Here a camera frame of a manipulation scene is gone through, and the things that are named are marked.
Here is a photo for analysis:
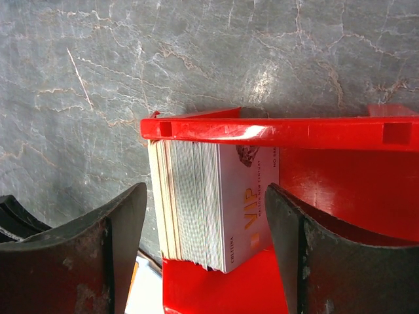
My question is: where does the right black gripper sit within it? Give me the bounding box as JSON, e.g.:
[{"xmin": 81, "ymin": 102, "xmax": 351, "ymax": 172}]
[{"xmin": 0, "ymin": 183, "xmax": 147, "ymax": 313}]

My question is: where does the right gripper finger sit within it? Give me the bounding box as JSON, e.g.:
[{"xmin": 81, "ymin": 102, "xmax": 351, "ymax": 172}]
[{"xmin": 264, "ymin": 183, "xmax": 418, "ymax": 313}]

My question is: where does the white card stack in bin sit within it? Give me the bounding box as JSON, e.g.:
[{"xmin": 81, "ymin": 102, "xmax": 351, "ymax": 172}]
[{"xmin": 148, "ymin": 140, "xmax": 279, "ymax": 273}]

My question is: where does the red plastic bin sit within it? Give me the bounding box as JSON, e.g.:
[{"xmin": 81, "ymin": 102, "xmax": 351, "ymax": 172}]
[{"xmin": 140, "ymin": 105, "xmax": 418, "ymax": 313}]

